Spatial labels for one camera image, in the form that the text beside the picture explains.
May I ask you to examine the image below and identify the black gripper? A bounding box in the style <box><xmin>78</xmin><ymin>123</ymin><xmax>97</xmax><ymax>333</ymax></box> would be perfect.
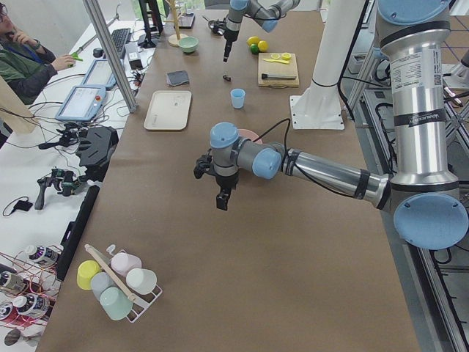
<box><xmin>223</xmin><ymin>29</ymin><xmax>239</xmax><ymax>62</ymax></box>
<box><xmin>215</xmin><ymin>172</ymin><xmax>239</xmax><ymax>211</ymax></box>

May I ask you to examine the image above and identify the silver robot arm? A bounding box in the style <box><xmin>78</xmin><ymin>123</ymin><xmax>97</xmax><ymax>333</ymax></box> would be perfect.
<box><xmin>223</xmin><ymin>0</ymin><xmax>300</xmax><ymax>62</ymax></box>
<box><xmin>194</xmin><ymin>1</ymin><xmax>468</xmax><ymax>250</ymax></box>

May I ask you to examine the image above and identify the metal ice scoop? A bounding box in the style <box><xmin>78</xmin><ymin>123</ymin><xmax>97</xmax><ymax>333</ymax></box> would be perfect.
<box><xmin>202</xmin><ymin>15</ymin><xmax>226</xmax><ymax>37</ymax></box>

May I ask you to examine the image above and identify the pink bowl of ice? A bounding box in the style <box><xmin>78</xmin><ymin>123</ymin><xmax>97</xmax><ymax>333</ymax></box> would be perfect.
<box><xmin>238</xmin><ymin>128</ymin><xmax>263</xmax><ymax>144</ymax></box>

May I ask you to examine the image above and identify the wooden cup tree stand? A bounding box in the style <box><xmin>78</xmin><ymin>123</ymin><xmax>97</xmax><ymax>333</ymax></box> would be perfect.
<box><xmin>165</xmin><ymin>0</ymin><xmax>187</xmax><ymax>47</ymax></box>

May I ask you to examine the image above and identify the light blue plastic cup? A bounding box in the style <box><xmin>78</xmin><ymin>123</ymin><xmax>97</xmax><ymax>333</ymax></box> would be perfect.
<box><xmin>230</xmin><ymin>88</ymin><xmax>246</xmax><ymax>109</ymax></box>

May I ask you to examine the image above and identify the white cup on rack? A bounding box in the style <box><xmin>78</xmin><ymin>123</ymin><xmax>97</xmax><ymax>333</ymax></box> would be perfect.
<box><xmin>126</xmin><ymin>268</ymin><xmax>158</xmax><ymax>295</ymax></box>

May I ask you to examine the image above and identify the pink cup on rack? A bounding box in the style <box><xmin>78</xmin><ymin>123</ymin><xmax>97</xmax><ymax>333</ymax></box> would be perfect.
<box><xmin>111</xmin><ymin>252</ymin><xmax>142</xmax><ymax>277</ymax></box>

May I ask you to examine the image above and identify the grey cup on rack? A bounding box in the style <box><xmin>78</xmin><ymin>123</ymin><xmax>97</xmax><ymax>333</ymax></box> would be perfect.
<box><xmin>90</xmin><ymin>271</ymin><xmax>115</xmax><ymax>301</ymax></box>

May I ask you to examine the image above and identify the mint cup on rack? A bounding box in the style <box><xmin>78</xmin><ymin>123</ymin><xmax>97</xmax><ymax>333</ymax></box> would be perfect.
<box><xmin>100</xmin><ymin>287</ymin><xmax>133</xmax><ymax>320</ymax></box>

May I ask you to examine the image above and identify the yellow cup on rack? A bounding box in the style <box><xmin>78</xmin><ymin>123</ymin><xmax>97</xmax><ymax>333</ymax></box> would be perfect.
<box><xmin>76</xmin><ymin>260</ymin><xmax>101</xmax><ymax>290</ymax></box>

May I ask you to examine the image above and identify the yellow lemon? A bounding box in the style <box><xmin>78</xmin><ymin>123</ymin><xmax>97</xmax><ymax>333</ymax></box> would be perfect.
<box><xmin>257</xmin><ymin>40</ymin><xmax>269</xmax><ymax>52</ymax></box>
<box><xmin>246</xmin><ymin>36</ymin><xmax>260</xmax><ymax>46</ymax></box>

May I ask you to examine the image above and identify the green lime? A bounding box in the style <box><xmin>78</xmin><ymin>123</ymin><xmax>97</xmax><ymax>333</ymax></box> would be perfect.
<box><xmin>250</xmin><ymin>43</ymin><xmax>259</xmax><ymax>55</ymax></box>

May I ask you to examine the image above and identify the green bowl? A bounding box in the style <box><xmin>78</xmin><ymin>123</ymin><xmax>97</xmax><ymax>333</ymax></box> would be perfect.
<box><xmin>178</xmin><ymin>36</ymin><xmax>199</xmax><ymax>54</ymax></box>

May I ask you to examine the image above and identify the wooden cutting board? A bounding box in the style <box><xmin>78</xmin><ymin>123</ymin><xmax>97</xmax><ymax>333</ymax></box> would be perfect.
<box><xmin>258</xmin><ymin>53</ymin><xmax>300</xmax><ymax>88</ymax></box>

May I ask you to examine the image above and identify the yellow plastic knife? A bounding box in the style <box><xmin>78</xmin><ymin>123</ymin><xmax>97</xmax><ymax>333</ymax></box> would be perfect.
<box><xmin>262</xmin><ymin>58</ymin><xmax>290</xmax><ymax>65</ymax></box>

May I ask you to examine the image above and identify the grey folded cloth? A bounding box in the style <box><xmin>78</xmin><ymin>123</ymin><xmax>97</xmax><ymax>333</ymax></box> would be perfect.
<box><xmin>166</xmin><ymin>70</ymin><xmax>190</xmax><ymax>87</ymax></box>

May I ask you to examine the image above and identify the cream rabbit tray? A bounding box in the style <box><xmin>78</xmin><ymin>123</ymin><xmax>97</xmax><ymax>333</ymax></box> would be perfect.
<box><xmin>144</xmin><ymin>90</ymin><xmax>192</xmax><ymax>131</ymax></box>

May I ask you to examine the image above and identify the black keyboard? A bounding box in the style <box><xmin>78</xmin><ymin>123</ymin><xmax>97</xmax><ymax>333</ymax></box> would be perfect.
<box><xmin>111</xmin><ymin>28</ymin><xmax>131</xmax><ymax>59</ymax></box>

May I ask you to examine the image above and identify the blue teach pendant far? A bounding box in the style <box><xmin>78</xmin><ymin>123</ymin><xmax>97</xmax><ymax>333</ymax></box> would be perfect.
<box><xmin>81</xmin><ymin>59</ymin><xmax>117</xmax><ymax>90</ymax></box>

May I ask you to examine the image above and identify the blue teach pendant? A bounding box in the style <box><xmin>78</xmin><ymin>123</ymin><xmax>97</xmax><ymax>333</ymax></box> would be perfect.
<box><xmin>55</xmin><ymin>84</ymin><xmax>106</xmax><ymax>122</ymax></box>
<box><xmin>81</xmin><ymin>59</ymin><xmax>117</xmax><ymax>90</ymax></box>

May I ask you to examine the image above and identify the black folded stand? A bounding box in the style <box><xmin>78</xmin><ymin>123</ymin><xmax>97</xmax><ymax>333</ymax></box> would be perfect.
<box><xmin>75</xmin><ymin>126</ymin><xmax>119</xmax><ymax>183</ymax></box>

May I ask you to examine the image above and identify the black long bar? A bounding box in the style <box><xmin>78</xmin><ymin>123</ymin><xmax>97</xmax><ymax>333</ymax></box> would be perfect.
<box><xmin>56</xmin><ymin>186</ymin><xmax>100</xmax><ymax>282</ymax></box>

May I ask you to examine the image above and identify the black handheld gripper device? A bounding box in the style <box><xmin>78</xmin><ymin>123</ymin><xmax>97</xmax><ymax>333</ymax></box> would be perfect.
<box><xmin>34</xmin><ymin>167</ymin><xmax>87</xmax><ymax>210</ymax></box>

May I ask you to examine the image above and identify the blue teach pendant near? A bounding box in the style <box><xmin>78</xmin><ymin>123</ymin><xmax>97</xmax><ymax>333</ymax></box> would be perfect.
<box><xmin>55</xmin><ymin>84</ymin><xmax>106</xmax><ymax>122</ymax></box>

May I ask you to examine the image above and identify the seated person green vest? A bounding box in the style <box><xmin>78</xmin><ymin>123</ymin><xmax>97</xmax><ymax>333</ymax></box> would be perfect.
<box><xmin>1</xmin><ymin>4</ymin><xmax>75</xmax><ymax>105</ymax></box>

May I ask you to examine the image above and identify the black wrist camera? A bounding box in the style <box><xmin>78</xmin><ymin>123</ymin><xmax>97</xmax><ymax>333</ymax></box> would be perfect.
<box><xmin>193</xmin><ymin>148</ymin><xmax>215</xmax><ymax>179</ymax></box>

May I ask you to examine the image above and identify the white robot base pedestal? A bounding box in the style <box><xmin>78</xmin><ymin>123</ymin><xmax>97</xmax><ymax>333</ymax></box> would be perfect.
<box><xmin>290</xmin><ymin>0</ymin><xmax>368</xmax><ymax>130</ymax></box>

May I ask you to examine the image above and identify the aluminium frame post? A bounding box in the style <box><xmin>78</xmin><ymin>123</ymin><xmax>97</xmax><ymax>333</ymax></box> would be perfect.
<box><xmin>83</xmin><ymin>0</ymin><xmax>138</xmax><ymax>114</ymax></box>

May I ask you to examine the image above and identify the white wire cup rack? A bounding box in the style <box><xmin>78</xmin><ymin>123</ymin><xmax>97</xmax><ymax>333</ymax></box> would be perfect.
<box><xmin>84</xmin><ymin>244</ymin><xmax>163</xmax><ymax>323</ymax></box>

